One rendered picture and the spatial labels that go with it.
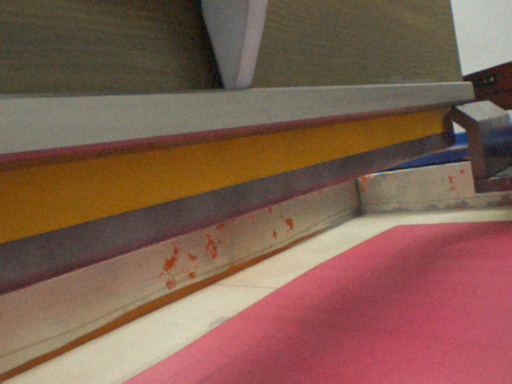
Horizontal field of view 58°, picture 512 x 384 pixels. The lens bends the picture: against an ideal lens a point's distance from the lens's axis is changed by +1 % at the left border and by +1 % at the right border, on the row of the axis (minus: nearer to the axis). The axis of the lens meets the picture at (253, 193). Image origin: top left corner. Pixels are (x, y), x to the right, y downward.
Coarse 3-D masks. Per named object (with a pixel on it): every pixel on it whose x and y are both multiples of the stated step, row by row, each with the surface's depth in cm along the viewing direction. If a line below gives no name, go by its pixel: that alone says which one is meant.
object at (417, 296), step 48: (384, 240) 29; (432, 240) 27; (480, 240) 25; (288, 288) 23; (336, 288) 21; (384, 288) 20; (432, 288) 19; (480, 288) 18; (240, 336) 18; (288, 336) 17; (336, 336) 16; (384, 336) 15; (432, 336) 15; (480, 336) 14
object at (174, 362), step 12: (168, 360) 17; (180, 360) 17; (192, 360) 17; (144, 372) 16; (156, 372) 16; (168, 372) 16; (180, 372) 16; (192, 372) 16; (204, 372) 15; (216, 372) 15; (228, 372) 15; (240, 372) 15
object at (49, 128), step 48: (0, 96) 7; (48, 96) 8; (96, 96) 8; (144, 96) 9; (192, 96) 10; (240, 96) 11; (288, 96) 12; (336, 96) 14; (384, 96) 17; (432, 96) 20; (0, 144) 7; (48, 144) 7; (96, 144) 8; (144, 144) 9; (192, 144) 13
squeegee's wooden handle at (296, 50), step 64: (0, 0) 8; (64, 0) 9; (128, 0) 10; (192, 0) 12; (320, 0) 17; (384, 0) 21; (448, 0) 27; (0, 64) 8; (64, 64) 9; (128, 64) 10; (192, 64) 12; (256, 64) 14; (320, 64) 16; (384, 64) 20; (448, 64) 26
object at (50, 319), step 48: (336, 192) 37; (384, 192) 38; (432, 192) 35; (192, 240) 26; (240, 240) 28; (288, 240) 32; (48, 288) 20; (96, 288) 21; (144, 288) 23; (192, 288) 25; (0, 336) 18; (48, 336) 19; (96, 336) 21
